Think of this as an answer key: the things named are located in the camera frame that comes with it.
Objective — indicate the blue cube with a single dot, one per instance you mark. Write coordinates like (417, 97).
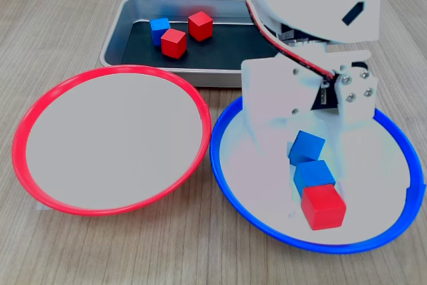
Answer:
(315, 175)
(156, 26)
(308, 145)

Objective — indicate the white plate blue rim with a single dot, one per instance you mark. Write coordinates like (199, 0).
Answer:
(253, 198)

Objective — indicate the red cube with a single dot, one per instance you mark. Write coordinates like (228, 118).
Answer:
(200, 28)
(173, 44)
(323, 208)

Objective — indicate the black mat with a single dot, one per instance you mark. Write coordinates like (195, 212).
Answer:
(220, 51)

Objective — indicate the white plate red rim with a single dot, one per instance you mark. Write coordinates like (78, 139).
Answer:
(110, 138)

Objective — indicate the steel tray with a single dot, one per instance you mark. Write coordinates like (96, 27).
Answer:
(115, 44)

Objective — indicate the white tape strip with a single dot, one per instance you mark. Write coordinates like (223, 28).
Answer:
(41, 207)

